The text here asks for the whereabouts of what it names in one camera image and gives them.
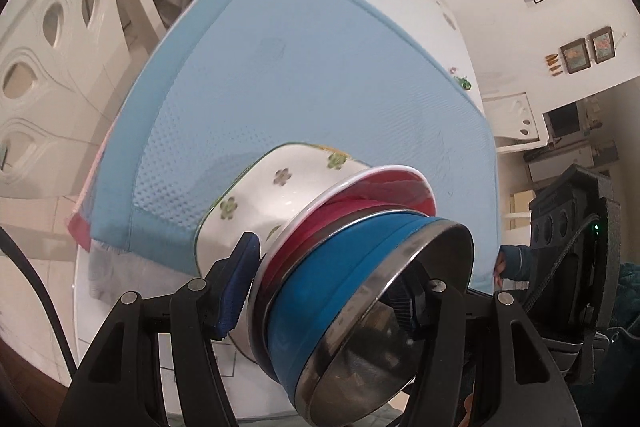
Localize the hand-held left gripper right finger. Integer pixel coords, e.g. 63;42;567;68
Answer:
387;277;583;427

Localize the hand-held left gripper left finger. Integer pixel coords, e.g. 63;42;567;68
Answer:
55;232;262;427

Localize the blue steel-lined bowl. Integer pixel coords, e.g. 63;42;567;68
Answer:
265;212;476;414

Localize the square white floral plate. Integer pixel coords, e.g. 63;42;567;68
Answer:
192;143;373;358

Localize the magenta steel-lined bowl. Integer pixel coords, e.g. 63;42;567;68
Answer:
257;199;433;308

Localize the pink patterned bowl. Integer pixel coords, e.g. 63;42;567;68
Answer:
246;164;437;363

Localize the dark microwave oven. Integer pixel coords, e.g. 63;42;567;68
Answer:
544;103;582;136

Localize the small framed picture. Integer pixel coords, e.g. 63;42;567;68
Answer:
559;39;590;74
588;27;615;64

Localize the small green figurine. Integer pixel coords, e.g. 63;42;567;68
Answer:
450;67;473;92

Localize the light blue table mat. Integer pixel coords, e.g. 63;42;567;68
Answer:
85;0;497;297

